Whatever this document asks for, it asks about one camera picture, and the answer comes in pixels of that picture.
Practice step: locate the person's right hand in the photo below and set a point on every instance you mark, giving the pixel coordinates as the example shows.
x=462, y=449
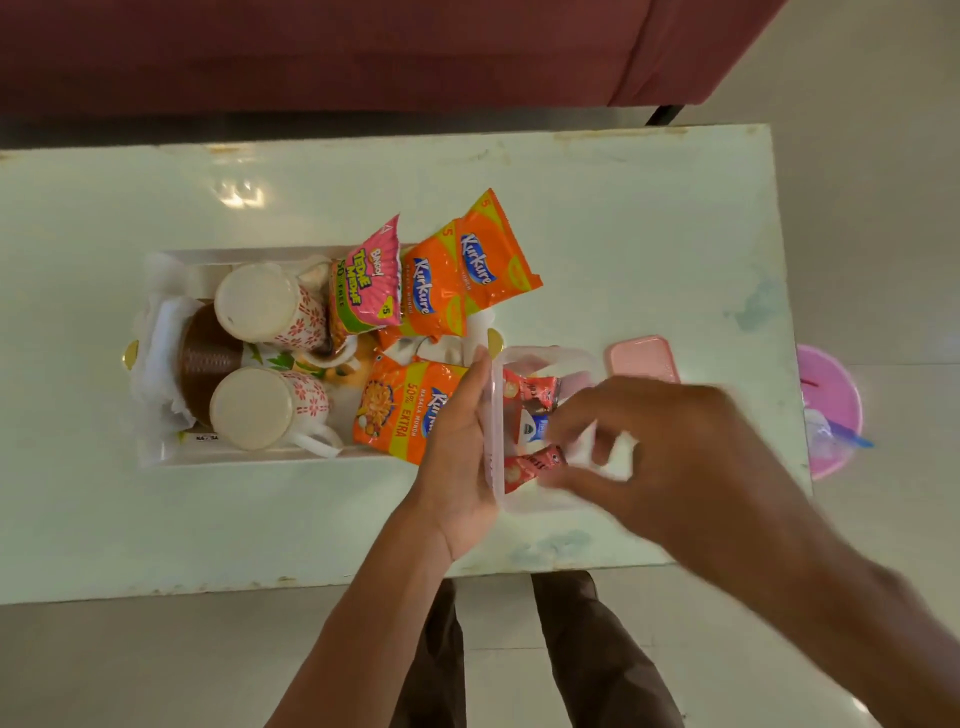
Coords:
x=675, y=457

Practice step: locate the person's left hand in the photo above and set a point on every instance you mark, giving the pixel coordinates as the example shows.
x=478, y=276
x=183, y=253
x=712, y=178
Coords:
x=454, y=480

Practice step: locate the person's left thumb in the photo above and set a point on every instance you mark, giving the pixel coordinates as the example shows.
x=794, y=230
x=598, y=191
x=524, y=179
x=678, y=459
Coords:
x=472, y=384

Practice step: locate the person's right thumb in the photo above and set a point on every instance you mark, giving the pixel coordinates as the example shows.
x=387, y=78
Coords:
x=581, y=484

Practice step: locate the clear plastic container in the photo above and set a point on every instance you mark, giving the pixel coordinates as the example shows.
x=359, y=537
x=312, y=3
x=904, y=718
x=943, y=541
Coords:
x=517, y=502

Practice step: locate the person's right forearm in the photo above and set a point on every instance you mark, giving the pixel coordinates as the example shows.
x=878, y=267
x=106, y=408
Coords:
x=847, y=600

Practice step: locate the person's left forearm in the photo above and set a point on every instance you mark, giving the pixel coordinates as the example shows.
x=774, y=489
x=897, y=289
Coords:
x=367, y=637

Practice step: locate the red biscuit packet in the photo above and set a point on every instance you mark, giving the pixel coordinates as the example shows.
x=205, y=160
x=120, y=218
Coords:
x=525, y=466
x=529, y=388

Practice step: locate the blue and white small packet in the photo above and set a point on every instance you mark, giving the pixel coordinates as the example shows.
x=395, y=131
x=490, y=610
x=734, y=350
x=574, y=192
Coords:
x=531, y=431

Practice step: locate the large orange snack packet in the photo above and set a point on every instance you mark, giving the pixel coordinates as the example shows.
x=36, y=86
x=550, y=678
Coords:
x=397, y=409

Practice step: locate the small orange snack packet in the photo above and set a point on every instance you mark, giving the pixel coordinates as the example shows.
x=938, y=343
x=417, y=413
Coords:
x=491, y=255
x=431, y=292

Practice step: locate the pink container lid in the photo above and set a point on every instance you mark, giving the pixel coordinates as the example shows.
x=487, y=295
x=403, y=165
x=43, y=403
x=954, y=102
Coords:
x=641, y=358

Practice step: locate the pink snack packet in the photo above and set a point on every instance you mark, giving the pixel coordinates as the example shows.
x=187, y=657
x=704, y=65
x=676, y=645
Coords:
x=367, y=281

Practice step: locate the person's right leg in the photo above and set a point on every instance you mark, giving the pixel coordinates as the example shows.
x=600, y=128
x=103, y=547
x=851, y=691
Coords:
x=592, y=652

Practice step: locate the person's leg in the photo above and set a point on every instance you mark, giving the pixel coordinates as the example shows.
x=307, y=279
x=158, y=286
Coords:
x=435, y=675
x=592, y=652

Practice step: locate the white floral mug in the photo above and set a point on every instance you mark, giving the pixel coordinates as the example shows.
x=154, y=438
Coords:
x=255, y=409
x=262, y=304

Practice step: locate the person's left leg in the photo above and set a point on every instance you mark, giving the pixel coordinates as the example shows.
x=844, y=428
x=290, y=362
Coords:
x=435, y=675

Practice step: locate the pink plastic basin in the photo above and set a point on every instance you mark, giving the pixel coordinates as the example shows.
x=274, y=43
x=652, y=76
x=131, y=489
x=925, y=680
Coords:
x=829, y=375

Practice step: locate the brown ribbed cup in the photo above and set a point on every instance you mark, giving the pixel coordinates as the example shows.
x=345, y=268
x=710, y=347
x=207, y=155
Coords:
x=202, y=360

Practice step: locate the blue plastic item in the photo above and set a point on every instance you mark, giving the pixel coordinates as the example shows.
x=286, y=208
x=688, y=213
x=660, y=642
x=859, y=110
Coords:
x=855, y=435

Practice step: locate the white cloth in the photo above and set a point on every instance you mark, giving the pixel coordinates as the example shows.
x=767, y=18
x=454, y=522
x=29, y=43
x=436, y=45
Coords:
x=157, y=352

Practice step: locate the maroon sofa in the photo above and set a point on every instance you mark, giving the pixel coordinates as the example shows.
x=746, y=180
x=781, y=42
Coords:
x=337, y=52

